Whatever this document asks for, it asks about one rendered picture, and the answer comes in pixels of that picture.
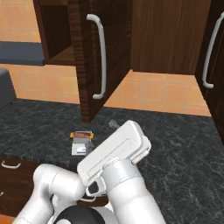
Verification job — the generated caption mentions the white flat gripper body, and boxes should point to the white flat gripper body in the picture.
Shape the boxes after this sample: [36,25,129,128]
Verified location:
[76,120,152,187]

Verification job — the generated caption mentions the yellow and red bar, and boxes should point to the yellow and red bar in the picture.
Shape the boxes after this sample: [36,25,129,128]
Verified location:
[69,130,95,140]

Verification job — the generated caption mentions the dark wood open cabinet door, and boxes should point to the dark wood open cabinet door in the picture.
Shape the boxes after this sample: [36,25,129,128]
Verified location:
[66,0,133,124]

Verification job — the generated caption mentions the dark wood closed cabinet door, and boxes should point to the dark wood closed cabinet door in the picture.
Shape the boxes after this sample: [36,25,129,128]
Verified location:
[129,0,213,76]

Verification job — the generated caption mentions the dark wood open cabinet body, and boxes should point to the dark wood open cabinet body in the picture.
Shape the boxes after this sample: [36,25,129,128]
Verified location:
[32,0,76,67]

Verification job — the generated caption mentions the dark wood drawer front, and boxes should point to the dark wood drawer front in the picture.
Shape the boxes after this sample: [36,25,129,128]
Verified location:
[0,157,73,219]

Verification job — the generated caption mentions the grey appliance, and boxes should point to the grey appliance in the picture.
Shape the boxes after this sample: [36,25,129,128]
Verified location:
[0,66,18,111]

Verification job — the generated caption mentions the dark blue-grey range hood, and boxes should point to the dark blue-grey range hood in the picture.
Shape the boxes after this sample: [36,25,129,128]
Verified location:
[0,41,46,67]

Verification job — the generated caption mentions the white drawer handle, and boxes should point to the white drawer handle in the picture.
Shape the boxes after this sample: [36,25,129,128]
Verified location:
[0,159,22,171]
[80,196,97,203]

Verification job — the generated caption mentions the white curved cabinet door handle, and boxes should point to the white curved cabinet door handle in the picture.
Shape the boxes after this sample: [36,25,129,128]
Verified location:
[201,10,224,89]
[86,13,108,101]

